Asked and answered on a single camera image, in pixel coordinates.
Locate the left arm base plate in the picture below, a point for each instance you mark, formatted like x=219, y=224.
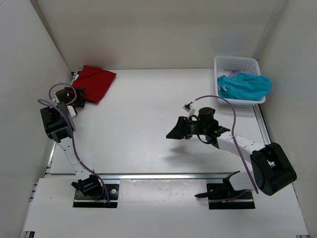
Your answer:
x=81, y=201

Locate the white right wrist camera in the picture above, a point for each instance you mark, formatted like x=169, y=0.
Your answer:
x=189, y=109

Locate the right side aluminium rail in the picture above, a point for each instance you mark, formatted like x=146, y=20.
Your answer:
x=262, y=125

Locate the aluminium table edge rail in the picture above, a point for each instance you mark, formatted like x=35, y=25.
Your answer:
x=164, y=176

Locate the red t shirt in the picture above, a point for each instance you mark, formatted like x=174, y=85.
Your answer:
x=96, y=82

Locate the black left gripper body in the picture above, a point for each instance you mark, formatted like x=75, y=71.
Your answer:
x=79, y=101

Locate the teal t shirt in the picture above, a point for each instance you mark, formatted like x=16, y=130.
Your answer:
x=244, y=87

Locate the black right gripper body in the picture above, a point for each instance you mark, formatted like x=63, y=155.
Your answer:
x=191, y=128

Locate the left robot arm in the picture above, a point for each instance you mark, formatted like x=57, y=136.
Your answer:
x=57, y=117

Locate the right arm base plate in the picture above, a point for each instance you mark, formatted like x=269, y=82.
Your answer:
x=222, y=196

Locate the purple t shirt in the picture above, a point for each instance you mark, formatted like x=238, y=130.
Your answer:
x=236, y=72

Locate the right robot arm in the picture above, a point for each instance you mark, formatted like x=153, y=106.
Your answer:
x=271, y=170

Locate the white plastic basket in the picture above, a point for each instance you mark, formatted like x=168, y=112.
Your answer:
x=223, y=65

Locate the left side aluminium rail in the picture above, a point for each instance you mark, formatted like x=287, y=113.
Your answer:
x=37, y=150

